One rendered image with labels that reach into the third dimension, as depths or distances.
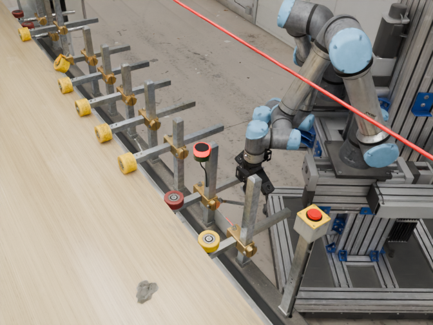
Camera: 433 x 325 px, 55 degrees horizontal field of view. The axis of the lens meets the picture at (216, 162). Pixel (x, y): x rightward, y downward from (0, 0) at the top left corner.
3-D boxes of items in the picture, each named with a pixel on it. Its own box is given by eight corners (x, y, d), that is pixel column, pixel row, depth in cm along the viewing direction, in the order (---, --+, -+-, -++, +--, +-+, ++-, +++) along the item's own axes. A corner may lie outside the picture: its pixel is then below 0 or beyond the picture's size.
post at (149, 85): (155, 159, 216) (150, 77, 185) (158, 163, 214) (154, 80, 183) (149, 161, 214) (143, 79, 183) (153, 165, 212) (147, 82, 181)
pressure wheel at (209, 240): (199, 247, 160) (200, 227, 153) (219, 249, 160) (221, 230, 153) (196, 264, 154) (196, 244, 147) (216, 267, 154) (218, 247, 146)
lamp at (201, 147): (203, 182, 169) (204, 140, 155) (211, 190, 166) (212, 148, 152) (191, 187, 166) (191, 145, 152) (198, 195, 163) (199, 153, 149)
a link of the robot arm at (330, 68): (342, 85, 194) (350, 59, 185) (315, 77, 199) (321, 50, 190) (350, 75, 202) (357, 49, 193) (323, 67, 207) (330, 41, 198)
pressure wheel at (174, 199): (177, 206, 177) (177, 186, 169) (187, 217, 172) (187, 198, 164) (161, 213, 173) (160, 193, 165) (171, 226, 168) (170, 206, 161)
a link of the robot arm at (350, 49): (392, 140, 156) (357, 9, 124) (404, 166, 144) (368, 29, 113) (359, 150, 159) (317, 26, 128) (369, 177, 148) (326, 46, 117)
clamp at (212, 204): (202, 189, 182) (202, 180, 179) (220, 207, 174) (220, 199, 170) (191, 193, 179) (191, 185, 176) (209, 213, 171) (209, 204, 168)
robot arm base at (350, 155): (369, 146, 175) (376, 127, 169) (381, 169, 164) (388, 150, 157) (334, 145, 174) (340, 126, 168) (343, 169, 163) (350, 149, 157)
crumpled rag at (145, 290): (144, 276, 137) (143, 272, 136) (161, 285, 135) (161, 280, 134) (127, 297, 131) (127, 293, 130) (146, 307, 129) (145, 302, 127)
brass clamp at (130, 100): (126, 92, 221) (125, 84, 218) (138, 104, 213) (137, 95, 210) (116, 95, 218) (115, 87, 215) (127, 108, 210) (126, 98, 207)
